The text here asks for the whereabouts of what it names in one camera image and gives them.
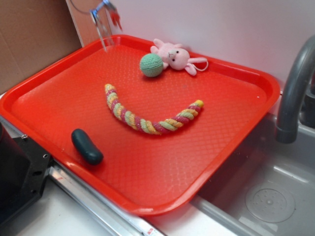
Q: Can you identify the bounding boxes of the aluminium rail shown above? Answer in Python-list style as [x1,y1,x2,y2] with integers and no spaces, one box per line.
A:
[0,115,168,236]

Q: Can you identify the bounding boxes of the grey sink basin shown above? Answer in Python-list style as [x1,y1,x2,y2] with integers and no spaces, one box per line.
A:
[192,115,315,236]

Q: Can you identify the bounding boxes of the brown cardboard panel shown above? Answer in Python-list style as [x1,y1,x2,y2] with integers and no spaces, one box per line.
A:
[0,0,81,93]

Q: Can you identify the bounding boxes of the dark oblong pebble case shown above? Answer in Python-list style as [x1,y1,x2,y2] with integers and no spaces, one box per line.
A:
[71,129,103,165]

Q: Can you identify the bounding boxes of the multicolour twisted rope toy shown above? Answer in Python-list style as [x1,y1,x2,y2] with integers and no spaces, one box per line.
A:
[104,83,204,136]

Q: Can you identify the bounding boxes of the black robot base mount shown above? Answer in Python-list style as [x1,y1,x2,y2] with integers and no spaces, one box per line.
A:
[0,125,51,226]

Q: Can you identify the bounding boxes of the pink plush bunny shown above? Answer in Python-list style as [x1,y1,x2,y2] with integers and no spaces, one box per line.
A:
[150,39,209,76]

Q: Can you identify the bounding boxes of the red plastic tray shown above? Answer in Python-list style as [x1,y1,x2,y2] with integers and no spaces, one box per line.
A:
[0,35,280,216]

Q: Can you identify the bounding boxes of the green rubber ball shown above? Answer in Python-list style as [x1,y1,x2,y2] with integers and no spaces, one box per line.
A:
[139,53,163,78]

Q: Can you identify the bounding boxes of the grey sink faucet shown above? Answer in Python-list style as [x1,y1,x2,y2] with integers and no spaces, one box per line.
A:
[275,36,315,144]

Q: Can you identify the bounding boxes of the silver keys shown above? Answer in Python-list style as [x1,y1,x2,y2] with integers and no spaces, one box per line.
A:
[66,0,122,51]

